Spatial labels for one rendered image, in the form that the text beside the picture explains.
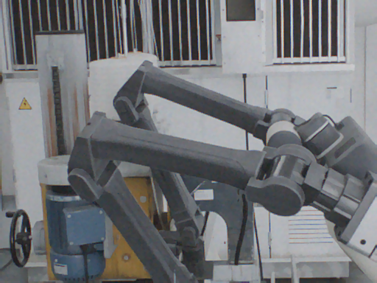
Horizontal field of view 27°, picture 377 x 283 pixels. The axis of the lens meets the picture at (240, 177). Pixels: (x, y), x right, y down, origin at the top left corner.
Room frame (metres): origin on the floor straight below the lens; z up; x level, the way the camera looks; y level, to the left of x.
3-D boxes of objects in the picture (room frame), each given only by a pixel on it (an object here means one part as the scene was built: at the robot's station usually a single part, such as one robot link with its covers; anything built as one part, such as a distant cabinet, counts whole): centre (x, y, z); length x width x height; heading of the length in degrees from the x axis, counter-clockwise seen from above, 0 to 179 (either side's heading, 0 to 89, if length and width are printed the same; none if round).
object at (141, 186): (2.34, 0.42, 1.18); 0.34 x 0.25 x 0.31; 88
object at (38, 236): (2.32, 0.61, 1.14); 0.11 x 0.06 x 0.11; 178
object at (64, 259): (2.10, 0.46, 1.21); 0.15 x 0.15 x 0.25
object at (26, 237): (2.33, 0.69, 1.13); 0.18 x 0.11 x 0.18; 178
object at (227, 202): (2.36, 0.08, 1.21); 0.30 x 0.25 x 0.30; 178
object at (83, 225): (2.00, 0.42, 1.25); 0.10 x 0.08 x 0.12; 113
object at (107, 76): (2.10, 0.31, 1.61); 0.17 x 0.17 x 0.17
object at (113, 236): (2.16, 0.37, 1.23); 0.28 x 0.07 x 0.16; 178
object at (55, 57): (2.27, 0.52, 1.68); 0.05 x 0.03 x 0.06; 88
